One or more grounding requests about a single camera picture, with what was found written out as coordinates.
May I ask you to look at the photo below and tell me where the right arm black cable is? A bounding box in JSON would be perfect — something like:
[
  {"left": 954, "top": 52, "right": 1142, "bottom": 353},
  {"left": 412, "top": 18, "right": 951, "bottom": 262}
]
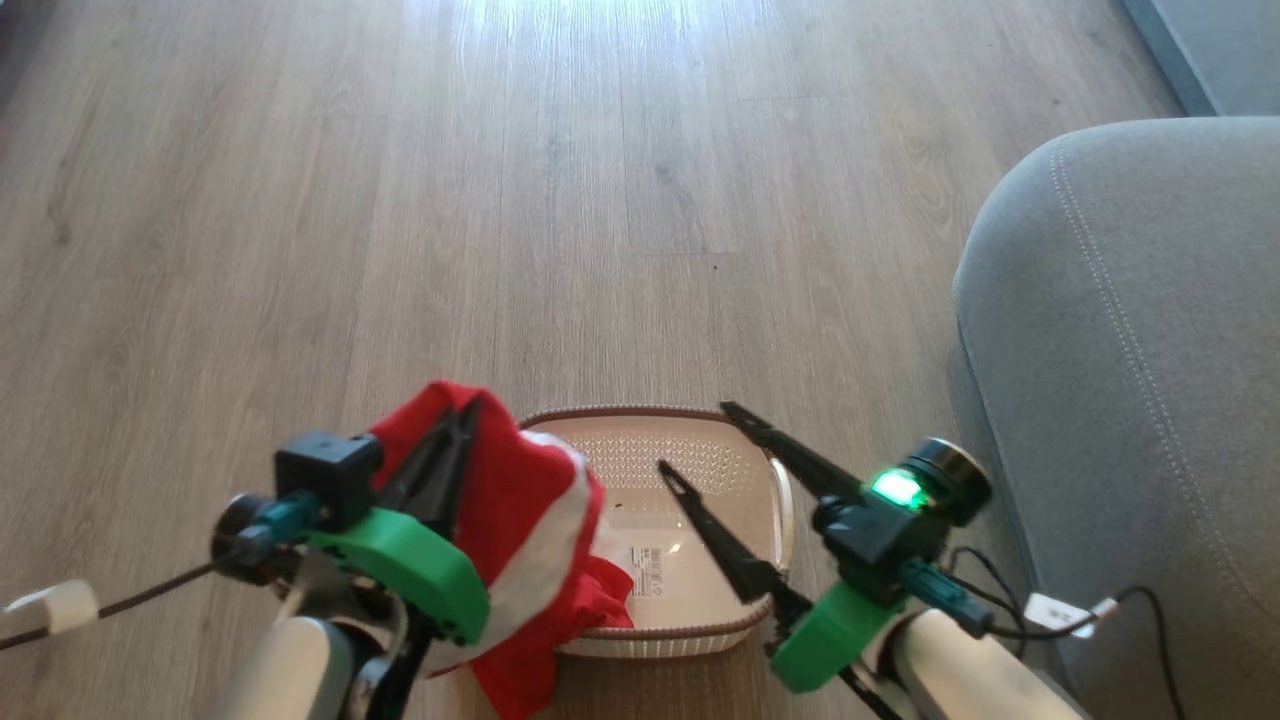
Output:
[{"left": 943, "top": 545, "right": 1188, "bottom": 720}]

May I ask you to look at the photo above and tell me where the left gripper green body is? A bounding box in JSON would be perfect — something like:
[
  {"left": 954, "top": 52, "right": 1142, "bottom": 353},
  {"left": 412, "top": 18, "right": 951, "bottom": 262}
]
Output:
[{"left": 305, "top": 506, "right": 492, "bottom": 646}]

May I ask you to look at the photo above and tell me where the white cable tag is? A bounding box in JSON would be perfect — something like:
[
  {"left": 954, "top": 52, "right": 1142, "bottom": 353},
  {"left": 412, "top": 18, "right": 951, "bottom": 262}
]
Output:
[
  {"left": 4, "top": 579, "right": 100, "bottom": 637},
  {"left": 1024, "top": 592, "right": 1120, "bottom": 638}
]

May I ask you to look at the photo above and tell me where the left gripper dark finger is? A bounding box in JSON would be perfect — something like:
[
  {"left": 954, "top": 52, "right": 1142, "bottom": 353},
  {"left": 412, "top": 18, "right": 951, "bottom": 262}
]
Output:
[
  {"left": 378, "top": 400, "right": 480, "bottom": 507},
  {"left": 415, "top": 408, "right": 482, "bottom": 537}
]

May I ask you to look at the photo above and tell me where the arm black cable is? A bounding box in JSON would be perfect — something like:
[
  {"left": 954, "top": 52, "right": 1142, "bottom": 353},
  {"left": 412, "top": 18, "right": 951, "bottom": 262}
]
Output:
[
  {"left": 943, "top": 545, "right": 1188, "bottom": 720},
  {"left": 0, "top": 562, "right": 218, "bottom": 652}
]

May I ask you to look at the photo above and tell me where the grey fabric sofa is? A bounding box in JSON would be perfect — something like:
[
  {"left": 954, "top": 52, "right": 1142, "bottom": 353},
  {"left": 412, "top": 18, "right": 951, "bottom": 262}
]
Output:
[{"left": 948, "top": 116, "right": 1280, "bottom": 720}]

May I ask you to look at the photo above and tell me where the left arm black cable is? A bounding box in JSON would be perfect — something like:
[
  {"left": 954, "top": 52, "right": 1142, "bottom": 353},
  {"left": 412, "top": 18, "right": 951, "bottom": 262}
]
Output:
[{"left": 0, "top": 562, "right": 218, "bottom": 652}]

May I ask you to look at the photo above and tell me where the red and white garment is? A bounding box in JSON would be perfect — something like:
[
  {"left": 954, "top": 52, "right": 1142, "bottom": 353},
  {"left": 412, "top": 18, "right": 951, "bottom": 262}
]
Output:
[{"left": 368, "top": 379, "right": 638, "bottom": 720}]

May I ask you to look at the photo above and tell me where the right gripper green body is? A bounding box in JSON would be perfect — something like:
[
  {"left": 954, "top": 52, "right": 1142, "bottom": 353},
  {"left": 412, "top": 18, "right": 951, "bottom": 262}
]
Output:
[{"left": 769, "top": 583, "right": 907, "bottom": 695}]

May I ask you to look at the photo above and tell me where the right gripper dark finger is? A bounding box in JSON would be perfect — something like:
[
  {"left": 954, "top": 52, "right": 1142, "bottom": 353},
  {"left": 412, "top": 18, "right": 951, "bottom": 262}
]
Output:
[
  {"left": 657, "top": 460, "right": 814, "bottom": 627},
  {"left": 719, "top": 401, "right": 864, "bottom": 505}
]

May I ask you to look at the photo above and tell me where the cream laundry basket brown rim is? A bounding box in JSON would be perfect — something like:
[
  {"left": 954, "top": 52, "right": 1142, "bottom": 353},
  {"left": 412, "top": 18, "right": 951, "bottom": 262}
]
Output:
[{"left": 518, "top": 404, "right": 798, "bottom": 659}]

